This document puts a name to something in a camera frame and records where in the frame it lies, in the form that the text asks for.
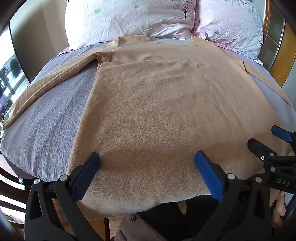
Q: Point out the grey bed sheet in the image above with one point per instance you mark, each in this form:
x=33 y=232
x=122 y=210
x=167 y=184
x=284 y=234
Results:
x=46 y=115

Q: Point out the white floral pillow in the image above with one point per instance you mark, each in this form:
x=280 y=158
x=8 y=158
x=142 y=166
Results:
x=120 y=20

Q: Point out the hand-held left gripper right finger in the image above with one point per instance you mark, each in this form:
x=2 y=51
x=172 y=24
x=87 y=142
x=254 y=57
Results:
x=208 y=176

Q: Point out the glass window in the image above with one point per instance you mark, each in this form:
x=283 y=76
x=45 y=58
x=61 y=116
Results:
x=9 y=76

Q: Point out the person's black trousers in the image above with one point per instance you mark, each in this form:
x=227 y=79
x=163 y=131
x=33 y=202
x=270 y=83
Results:
x=189 y=213

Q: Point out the person's right hand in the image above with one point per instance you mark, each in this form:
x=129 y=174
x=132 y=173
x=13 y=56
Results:
x=280 y=206

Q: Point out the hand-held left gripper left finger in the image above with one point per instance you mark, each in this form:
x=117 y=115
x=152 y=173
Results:
x=89 y=170

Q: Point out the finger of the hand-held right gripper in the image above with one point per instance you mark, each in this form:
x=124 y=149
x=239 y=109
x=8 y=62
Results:
x=260 y=148
x=281 y=133

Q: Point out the dark wooden chair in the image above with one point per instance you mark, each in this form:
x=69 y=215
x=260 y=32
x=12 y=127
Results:
x=10 y=185

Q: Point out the tan fleece shirt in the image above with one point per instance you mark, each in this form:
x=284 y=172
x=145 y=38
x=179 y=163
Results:
x=161 y=104

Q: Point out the wooden headboard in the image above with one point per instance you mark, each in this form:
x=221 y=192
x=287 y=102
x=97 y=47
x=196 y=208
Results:
x=285 y=53

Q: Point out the pink floral pillow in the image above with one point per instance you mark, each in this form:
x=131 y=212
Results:
x=229 y=25

